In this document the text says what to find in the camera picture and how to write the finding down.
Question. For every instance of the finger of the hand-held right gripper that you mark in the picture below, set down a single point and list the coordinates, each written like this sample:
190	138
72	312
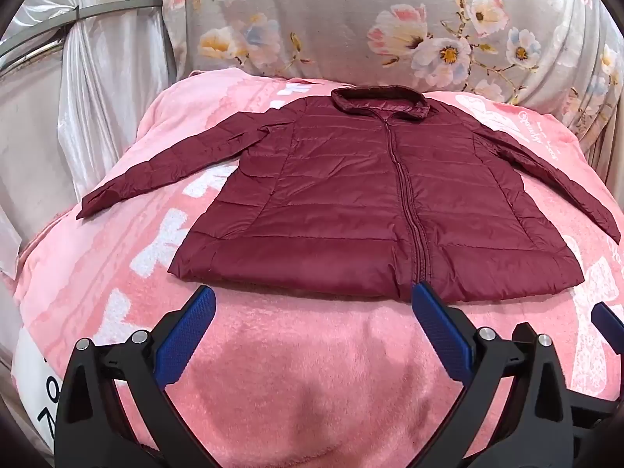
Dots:
607	319
590	417

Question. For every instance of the grey floral quilt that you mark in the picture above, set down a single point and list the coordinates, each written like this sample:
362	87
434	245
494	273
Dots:
341	19

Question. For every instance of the white printed cloth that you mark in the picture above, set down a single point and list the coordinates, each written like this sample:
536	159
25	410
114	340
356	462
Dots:
34	380

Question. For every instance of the white satin curtain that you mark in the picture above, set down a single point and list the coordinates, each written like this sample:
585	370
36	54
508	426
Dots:
112	87

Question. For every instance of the maroon puffer jacket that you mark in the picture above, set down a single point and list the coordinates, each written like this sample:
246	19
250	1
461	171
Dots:
365	195

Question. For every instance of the pink printed blanket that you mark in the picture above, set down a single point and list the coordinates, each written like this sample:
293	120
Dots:
292	351

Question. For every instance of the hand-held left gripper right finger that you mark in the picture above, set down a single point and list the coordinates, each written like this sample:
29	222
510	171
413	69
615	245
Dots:
438	326

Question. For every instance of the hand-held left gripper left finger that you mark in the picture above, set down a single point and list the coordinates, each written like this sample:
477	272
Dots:
187	331

